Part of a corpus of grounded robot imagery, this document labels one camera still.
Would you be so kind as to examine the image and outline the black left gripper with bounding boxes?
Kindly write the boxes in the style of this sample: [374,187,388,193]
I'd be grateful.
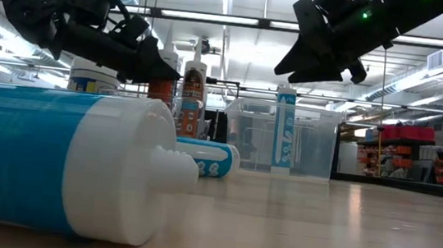
[46,5,188,90]

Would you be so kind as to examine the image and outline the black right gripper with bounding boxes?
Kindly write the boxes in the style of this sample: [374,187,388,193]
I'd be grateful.
[272,0,399,94]

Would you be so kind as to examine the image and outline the orange sealant tube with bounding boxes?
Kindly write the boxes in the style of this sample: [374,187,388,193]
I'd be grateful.
[146,21,184,108]
[176,35,214,140]

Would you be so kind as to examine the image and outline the blue silicone tube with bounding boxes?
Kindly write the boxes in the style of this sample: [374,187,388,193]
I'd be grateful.
[268,86,299,176]
[171,135,244,181]
[0,82,207,248]

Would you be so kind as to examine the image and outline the small black ceiling device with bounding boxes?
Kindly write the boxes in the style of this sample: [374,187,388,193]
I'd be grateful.
[199,38,213,56]

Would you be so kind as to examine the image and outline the frosted plastic container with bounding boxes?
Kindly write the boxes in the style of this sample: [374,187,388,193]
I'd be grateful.
[218,96,345,182]

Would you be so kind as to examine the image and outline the shelf with red bins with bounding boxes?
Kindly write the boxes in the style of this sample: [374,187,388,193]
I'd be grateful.
[354,120,443,186]

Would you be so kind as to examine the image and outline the black overhead frame bar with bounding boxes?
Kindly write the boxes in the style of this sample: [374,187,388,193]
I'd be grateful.
[0,0,443,49]

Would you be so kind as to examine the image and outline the black aluminium table frame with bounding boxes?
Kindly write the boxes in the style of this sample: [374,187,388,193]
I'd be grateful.
[329,170,443,201]

